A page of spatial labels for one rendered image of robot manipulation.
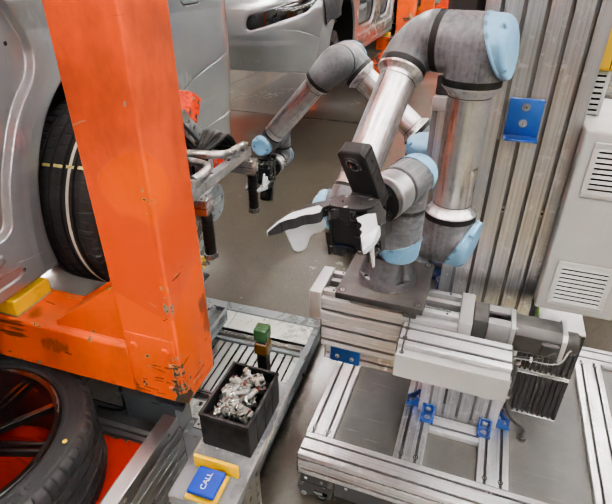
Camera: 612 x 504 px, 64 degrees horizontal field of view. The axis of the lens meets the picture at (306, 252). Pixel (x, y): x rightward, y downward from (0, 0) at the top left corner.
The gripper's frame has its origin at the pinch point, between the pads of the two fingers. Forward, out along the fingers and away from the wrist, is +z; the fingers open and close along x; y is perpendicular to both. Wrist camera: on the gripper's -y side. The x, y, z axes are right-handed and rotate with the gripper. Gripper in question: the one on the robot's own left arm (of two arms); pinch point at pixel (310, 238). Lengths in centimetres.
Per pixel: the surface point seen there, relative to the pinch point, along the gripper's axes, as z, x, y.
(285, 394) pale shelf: -35, 42, 74
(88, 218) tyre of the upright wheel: -23, 95, 20
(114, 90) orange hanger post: -11, 49, -17
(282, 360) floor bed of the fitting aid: -83, 86, 112
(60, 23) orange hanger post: -8, 56, -29
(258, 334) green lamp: -34, 48, 53
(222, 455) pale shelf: -9, 44, 74
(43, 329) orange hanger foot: 0, 95, 44
